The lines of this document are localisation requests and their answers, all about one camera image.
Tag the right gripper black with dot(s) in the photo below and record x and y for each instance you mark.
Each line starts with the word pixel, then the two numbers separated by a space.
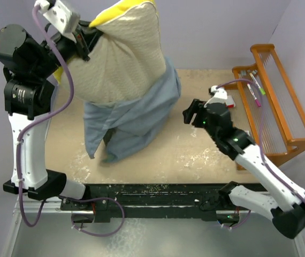
pixel 195 112

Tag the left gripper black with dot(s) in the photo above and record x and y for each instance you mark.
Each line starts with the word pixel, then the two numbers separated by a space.
pixel 82 43

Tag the white quilted pillow yellow stripe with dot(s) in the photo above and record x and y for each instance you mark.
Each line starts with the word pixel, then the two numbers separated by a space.
pixel 127 59

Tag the patchwork green beige pillowcase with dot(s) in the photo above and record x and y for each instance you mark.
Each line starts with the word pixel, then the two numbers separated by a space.
pixel 131 125

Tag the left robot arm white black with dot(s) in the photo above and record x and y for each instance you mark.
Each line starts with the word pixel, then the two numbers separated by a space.
pixel 28 95

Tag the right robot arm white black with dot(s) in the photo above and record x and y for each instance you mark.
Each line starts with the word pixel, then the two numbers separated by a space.
pixel 284 206

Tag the white red small box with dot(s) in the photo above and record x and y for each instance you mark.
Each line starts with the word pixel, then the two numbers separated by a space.
pixel 230 103

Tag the pink capped marker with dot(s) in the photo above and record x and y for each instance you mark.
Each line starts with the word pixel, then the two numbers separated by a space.
pixel 253 95

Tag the green capped marker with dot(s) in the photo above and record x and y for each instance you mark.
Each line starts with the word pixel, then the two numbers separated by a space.
pixel 257 84

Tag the orange wooden tiered rack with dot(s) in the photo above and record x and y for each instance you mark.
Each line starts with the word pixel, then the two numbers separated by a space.
pixel 279 125

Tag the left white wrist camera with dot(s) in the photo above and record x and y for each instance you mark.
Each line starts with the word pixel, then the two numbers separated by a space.
pixel 60 14

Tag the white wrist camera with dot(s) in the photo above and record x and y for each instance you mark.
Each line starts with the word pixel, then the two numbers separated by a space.
pixel 218 95
pixel 60 14

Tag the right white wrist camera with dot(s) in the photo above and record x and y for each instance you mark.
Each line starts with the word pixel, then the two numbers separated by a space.
pixel 218 95

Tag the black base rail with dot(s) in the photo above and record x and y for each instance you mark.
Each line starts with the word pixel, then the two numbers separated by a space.
pixel 183 201

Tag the aluminium frame rail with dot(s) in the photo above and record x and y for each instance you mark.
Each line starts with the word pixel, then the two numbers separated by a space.
pixel 52 205

